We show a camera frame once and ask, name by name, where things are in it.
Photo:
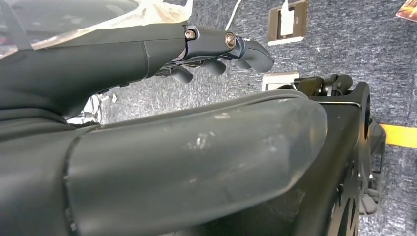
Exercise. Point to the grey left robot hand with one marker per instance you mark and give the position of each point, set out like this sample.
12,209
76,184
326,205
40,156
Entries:
195,156

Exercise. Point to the gold printed room key card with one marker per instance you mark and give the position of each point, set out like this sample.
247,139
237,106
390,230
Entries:
409,9

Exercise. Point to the shiny chrome fitting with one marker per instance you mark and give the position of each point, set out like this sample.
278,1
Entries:
89,110

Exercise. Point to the black robot body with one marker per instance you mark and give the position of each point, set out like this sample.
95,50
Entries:
338,163

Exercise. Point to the white plug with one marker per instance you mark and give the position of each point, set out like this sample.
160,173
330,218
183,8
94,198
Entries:
286,22

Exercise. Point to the brass floor socket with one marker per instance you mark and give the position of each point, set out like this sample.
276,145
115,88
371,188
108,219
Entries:
301,19

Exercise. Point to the clear plastic film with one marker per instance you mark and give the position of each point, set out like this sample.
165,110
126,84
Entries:
97,13

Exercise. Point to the yellow floor tape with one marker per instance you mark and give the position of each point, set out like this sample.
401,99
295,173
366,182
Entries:
400,136

